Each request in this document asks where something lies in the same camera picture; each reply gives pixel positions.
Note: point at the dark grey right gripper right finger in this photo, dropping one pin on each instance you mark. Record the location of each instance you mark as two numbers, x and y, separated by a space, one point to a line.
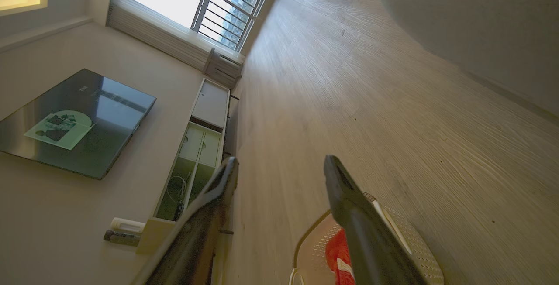
367 241

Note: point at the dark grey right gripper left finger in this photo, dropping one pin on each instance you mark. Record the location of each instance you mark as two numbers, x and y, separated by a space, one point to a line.
196 237

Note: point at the red cloth item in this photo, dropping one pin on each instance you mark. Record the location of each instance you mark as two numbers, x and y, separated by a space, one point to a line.
337 254

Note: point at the white perforated laundry basket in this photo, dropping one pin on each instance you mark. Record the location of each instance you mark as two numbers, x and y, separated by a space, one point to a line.
419 250

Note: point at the white cylinder device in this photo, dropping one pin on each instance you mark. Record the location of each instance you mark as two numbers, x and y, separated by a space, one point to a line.
126 224

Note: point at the dark grey box device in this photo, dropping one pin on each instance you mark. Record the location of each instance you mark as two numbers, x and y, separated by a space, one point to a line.
122 238

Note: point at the white television cabinet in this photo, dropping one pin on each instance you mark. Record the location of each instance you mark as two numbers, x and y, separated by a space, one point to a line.
205 141

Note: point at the black flat screen television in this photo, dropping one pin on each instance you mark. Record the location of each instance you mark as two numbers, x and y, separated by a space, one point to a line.
87 123

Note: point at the white slatted radiator cover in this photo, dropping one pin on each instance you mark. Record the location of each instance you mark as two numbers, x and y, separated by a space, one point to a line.
223 67

